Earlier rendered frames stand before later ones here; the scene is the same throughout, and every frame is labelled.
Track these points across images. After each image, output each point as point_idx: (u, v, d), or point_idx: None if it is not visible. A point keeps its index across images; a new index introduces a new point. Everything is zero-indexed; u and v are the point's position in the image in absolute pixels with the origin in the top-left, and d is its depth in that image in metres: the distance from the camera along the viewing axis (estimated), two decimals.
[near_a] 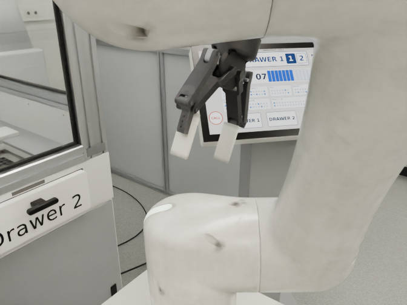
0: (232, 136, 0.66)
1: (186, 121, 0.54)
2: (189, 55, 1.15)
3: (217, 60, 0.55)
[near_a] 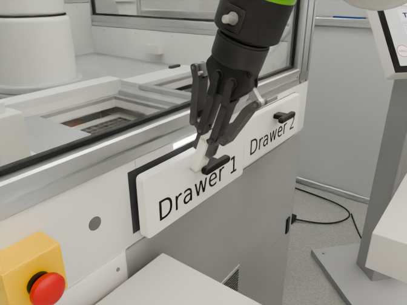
0: (201, 147, 0.60)
1: (195, 138, 0.61)
2: None
3: (196, 72, 0.55)
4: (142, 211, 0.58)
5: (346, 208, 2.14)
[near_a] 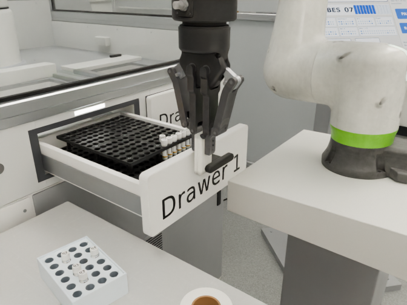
0: (199, 146, 0.60)
1: (191, 140, 0.61)
2: None
3: (174, 74, 0.58)
4: (145, 209, 0.57)
5: None
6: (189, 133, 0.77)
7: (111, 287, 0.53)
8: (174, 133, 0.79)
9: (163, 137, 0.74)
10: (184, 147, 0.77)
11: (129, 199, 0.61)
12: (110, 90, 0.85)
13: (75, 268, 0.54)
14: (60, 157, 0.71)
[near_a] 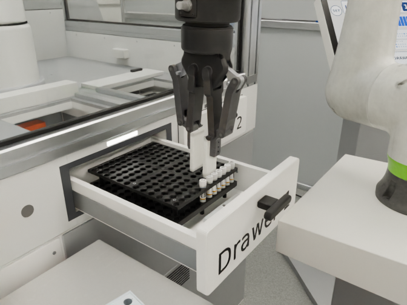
0: (205, 147, 0.60)
1: (187, 138, 0.62)
2: (315, 3, 1.28)
3: (174, 72, 0.58)
4: (202, 267, 0.50)
5: None
6: (233, 166, 0.70)
7: None
8: (217, 165, 0.72)
9: None
10: (228, 183, 0.70)
11: (179, 250, 0.55)
12: (143, 116, 0.79)
13: (199, 181, 0.64)
14: (94, 195, 0.64)
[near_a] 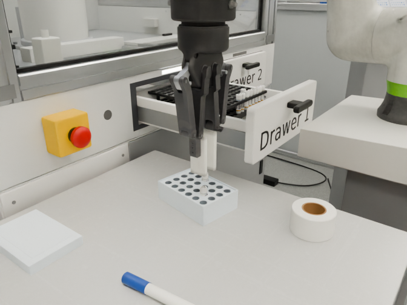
0: None
1: None
2: None
3: None
4: (250, 139, 0.68)
5: (323, 173, 2.40)
6: (264, 89, 0.88)
7: (228, 200, 0.64)
8: (250, 89, 0.90)
9: (244, 90, 0.85)
10: (259, 101, 0.88)
11: (229, 135, 0.73)
12: None
13: (240, 94, 0.82)
14: (157, 106, 0.82)
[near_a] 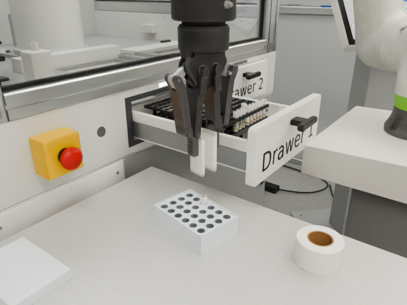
0: None
1: None
2: None
3: None
4: (251, 161, 0.64)
5: (324, 180, 2.36)
6: (266, 103, 0.84)
7: (227, 227, 0.60)
8: (251, 103, 0.86)
9: (245, 104, 0.81)
10: (261, 116, 0.84)
11: (229, 155, 0.68)
12: None
13: (240, 109, 0.77)
14: (154, 121, 0.78)
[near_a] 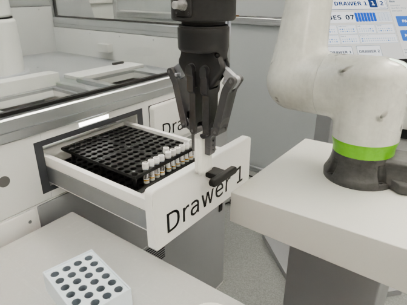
0: (200, 146, 0.60)
1: (191, 140, 0.61)
2: None
3: (173, 74, 0.58)
4: (151, 224, 0.58)
5: None
6: (192, 144, 0.78)
7: (116, 302, 0.54)
8: (178, 144, 0.79)
9: (166, 149, 0.74)
10: (187, 159, 0.78)
11: (134, 212, 0.62)
12: (114, 101, 0.86)
13: (158, 155, 0.71)
14: (65, 169, 0.72)
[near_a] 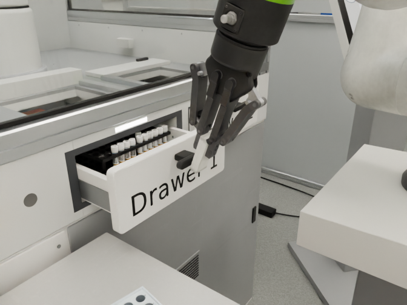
0: (201, 147, 0.60)
1: (195, 138, 0.61)
2: None
3: (196, 72, 0.55)
4: (114, 206, 0.56)
5: None
6: (166, 130, 0.76)
7: None
8: (152, 129, 0.78)
9: (138, 134, 0.73)
10: (161, 144, 0.77)
11: (100, 195, 0.61)
12: (152, 101, 0.74)
13: (128, 140, 0.70)
14: None
